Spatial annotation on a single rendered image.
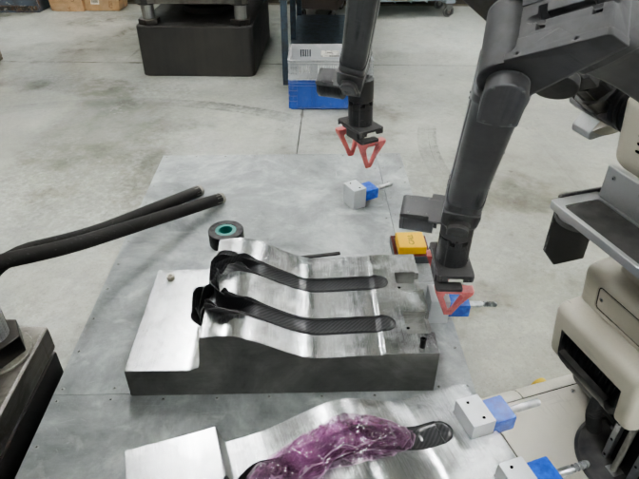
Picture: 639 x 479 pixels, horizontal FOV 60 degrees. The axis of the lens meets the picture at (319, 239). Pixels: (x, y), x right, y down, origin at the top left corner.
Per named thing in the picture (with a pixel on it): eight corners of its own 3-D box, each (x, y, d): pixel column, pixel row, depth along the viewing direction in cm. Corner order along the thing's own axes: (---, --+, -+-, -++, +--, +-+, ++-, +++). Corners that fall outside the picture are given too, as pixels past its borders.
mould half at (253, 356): (409, 289, 113) (416, 235, 106) (433, 390, 92) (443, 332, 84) (164, 293, 113) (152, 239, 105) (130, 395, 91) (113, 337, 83)
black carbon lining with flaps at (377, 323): (385, 282, 104) (389, 240, 99) (396, 344, 91) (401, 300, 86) (200, 284, 104) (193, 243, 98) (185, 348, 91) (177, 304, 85)
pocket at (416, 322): (426, 327, 97) (429, 311, 95) (432, 349, 93) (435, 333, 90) (400, 327, 97) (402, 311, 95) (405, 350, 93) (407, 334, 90)
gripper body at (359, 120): (359, 141, 125) (360, 108, 121) (337, 125, 132) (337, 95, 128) (383, 134, 127) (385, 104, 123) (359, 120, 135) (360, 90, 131)
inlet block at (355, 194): (384, 188, 147) (386, 170, 144) (396, 197, 144) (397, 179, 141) (342, 201, 142) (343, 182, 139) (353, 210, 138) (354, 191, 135)
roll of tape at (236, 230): (209, 254, 123) (207, 240, 121) (209, 234, 130) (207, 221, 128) (245, 250, 124) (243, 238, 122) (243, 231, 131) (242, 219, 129)
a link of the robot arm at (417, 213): (470, 229, 84) (478, 179, 87) (395, 218, 87) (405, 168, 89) (463, 253, 96) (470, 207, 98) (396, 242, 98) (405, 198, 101)
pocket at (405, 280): (416, 287, 106) (417, 272, 104) (420, 305, 101) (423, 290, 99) (392, 287, 106) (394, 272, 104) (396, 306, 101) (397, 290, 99)
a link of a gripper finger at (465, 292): (430, 322, 100) (437, 282, 95) (425, 296, 106) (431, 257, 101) (468, 323, 100) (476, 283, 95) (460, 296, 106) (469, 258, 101)
